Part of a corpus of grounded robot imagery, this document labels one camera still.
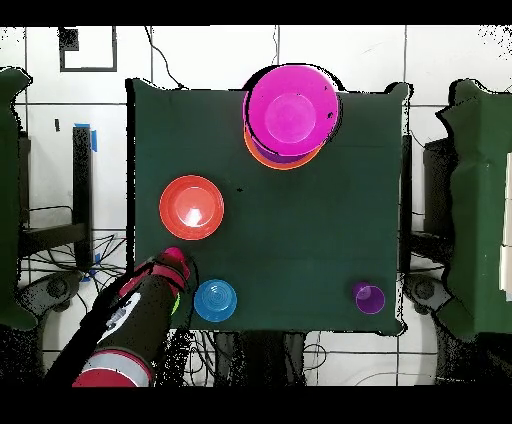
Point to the purple bowl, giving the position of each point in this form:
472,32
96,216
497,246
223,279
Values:
280,159

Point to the orange bowl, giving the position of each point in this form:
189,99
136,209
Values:
256,154

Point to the crimson cup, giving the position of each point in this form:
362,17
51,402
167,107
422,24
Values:
174,254

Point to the pink bowl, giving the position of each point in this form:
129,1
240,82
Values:
292,112

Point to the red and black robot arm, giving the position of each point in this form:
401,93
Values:
136,320

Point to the dark green tablecloth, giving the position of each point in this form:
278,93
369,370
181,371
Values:
300,240

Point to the red-orange bowl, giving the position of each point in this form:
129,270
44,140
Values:
176,208

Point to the small blue bowl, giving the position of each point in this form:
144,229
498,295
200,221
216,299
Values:
215,300

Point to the purple cup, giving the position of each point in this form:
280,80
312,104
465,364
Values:
370,300

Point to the blue tape strip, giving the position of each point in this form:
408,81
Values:
94,142

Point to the black stand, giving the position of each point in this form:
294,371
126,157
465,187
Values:
82,180
438,180

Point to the black wheeled base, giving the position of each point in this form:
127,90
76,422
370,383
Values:
58,288
424,290

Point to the green cloth side table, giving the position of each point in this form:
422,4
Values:
480,200
8,200

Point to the white box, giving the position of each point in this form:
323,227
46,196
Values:
508,272

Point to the black square floor frame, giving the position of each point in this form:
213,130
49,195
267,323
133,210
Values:
68,39

